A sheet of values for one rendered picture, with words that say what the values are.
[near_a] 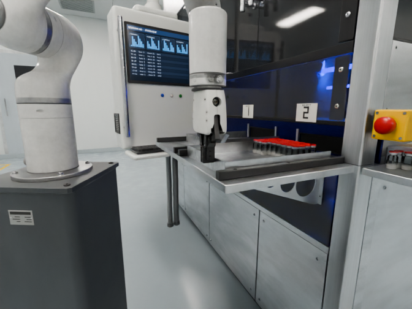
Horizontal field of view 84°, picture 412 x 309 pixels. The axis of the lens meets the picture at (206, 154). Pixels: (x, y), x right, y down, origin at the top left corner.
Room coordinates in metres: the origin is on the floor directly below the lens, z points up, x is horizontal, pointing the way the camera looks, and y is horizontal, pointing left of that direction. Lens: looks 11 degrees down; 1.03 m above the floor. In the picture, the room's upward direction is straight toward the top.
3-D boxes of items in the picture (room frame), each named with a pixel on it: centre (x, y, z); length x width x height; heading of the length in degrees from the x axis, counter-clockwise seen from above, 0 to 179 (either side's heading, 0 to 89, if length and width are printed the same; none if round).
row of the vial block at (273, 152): (0.72, -0.23, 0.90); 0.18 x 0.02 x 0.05; 24
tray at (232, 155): (0.68, -0.15, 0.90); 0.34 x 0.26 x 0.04; 114
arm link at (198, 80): (0.54, 0.00, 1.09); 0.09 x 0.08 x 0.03; 24
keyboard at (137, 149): (1.29, 0.22, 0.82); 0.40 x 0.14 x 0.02; 123
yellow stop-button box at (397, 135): (0.55, -0.46, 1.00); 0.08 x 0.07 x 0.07; 114
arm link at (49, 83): (0.65, 0.42, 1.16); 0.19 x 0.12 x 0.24; 171
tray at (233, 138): (1.04, -0.11, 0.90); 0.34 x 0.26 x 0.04; 114
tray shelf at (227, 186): (0.86, -0.12, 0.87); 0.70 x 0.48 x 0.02; 24
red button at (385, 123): (0.53, -0.42, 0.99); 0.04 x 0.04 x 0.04; 24
